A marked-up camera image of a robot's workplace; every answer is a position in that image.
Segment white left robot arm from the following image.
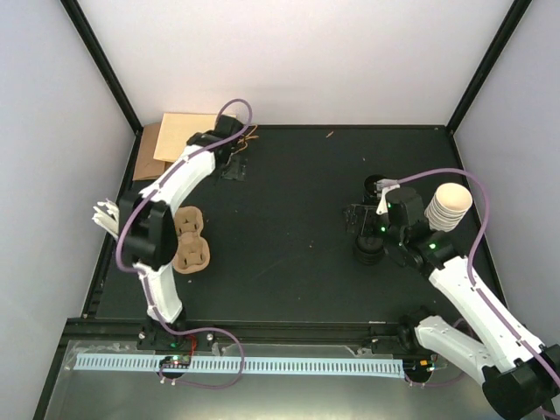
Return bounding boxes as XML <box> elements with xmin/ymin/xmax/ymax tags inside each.
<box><xmin>115</xmin><ymin>115</ymin><xmax>249</xmax><ymax>349</ymax></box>

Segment white slotted cable duct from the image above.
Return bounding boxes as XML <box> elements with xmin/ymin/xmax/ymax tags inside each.
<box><xmin>73</xmin><ymin>353</ymin><xmax>405</xmax><ymax>379</ymax></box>

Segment stack of white paper cups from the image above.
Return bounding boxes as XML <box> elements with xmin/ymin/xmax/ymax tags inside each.
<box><xmin>424</xmin><ymin>183</ymin><xmax>473</xmax><ymax>233</ymax></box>

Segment flat brown paper bag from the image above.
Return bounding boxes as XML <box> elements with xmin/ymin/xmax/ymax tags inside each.
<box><xmin>132</xmin><ymin>122</ymin><xmax>166</xmax><ymax>181</ymax></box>

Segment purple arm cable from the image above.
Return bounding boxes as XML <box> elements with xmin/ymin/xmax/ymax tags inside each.
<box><xmin>115</xmin><ymin>98</ymin><xmax>255</xmax><ymax>389</ymax></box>
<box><xmin>393</xmin><ymin>168</ymin><xmax>560</xmax><ymax>420</ymax></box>

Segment cream paper bag with handles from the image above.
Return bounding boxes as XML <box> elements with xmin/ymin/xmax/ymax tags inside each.
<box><xmin>153</xmin><ymin>112</ymin><xmax>217</xmax><ymax>163</ymax></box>

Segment black coffee cup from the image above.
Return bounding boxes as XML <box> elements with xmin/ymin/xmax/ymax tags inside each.
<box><xmin>362</xmin><ymin>174</ymin><xmax>386</xmax><ymax>206</ymax></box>

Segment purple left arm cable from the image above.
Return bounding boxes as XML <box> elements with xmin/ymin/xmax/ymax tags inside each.
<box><xmin>115</xmin><ymin>98</ymin><xmax>255</xmax><ymax>389</ymax></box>

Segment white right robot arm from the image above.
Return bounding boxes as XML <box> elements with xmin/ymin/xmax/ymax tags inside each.
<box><xmin>343</xmin><ymin>179</ymin><xmax>559</xmax><ymax>419</ymax></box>

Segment brown cardboard cup carrier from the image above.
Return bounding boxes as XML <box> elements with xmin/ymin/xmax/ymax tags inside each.
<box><xmin>172</xmin><ymin>206</ymin><xmax>210</xmax><ymax>275</ymax></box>

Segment white stirrers in holder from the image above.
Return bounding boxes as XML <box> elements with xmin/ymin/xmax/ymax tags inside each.
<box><xmin>92</xmin><ymin>199</ymin><xmax>119</xmax><ymax>240</ymax></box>

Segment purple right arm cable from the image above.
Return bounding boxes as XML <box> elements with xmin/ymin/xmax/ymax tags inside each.
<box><xmin>393</xmin><ymin>168</ymin><xmax>560</xmax><ymax>420</ymax></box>

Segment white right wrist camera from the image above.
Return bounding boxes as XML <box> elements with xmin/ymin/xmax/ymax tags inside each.
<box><xmin>375</xmin><ymin>178</ymin><xmax>400</xmax><ymax>215</ymax></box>

